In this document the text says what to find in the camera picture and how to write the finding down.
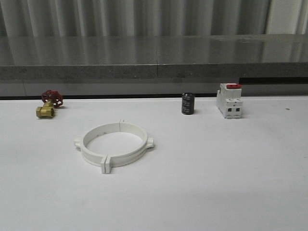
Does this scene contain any grey stone counter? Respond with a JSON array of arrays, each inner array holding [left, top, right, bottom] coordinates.
[[0, 34, 308, 99]]

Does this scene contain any black cylindrical capacitor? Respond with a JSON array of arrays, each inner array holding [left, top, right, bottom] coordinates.
[[181, 92, 195, 115]]

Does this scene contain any white circuit breaker red switch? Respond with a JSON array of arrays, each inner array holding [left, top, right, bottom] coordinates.
[[217, 83, 243, 119]]

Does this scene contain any white half-ring pipe clamp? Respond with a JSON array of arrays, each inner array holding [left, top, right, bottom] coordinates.
[[101, 121, 154, 174]]

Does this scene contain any brass valve red handwheel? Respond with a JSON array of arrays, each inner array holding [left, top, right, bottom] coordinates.
[[36, 90, 63, 118]]

